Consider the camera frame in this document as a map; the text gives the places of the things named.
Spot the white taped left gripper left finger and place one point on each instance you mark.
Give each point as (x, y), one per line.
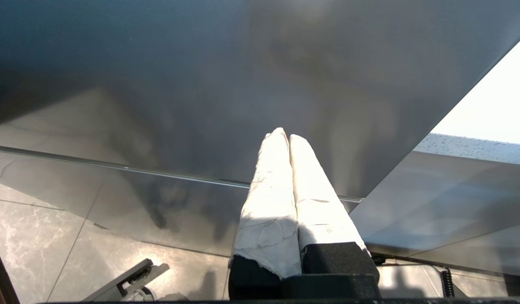
(268, 202)

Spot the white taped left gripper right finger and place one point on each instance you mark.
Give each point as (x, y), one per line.
(319, 202)

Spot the grey cabinet front panel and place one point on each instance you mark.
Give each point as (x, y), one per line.
(454, 202)

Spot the grey steel appliance front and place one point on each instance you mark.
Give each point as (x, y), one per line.
(158, 63)

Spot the white tall side panel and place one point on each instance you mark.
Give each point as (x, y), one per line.
(505, 105)

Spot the small black box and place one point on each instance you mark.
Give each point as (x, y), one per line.
(515, 285)

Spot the dark brown slanted bar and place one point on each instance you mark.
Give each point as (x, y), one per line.
(0, 278)

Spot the grey metal bracket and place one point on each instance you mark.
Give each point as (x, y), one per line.
(129, 278)

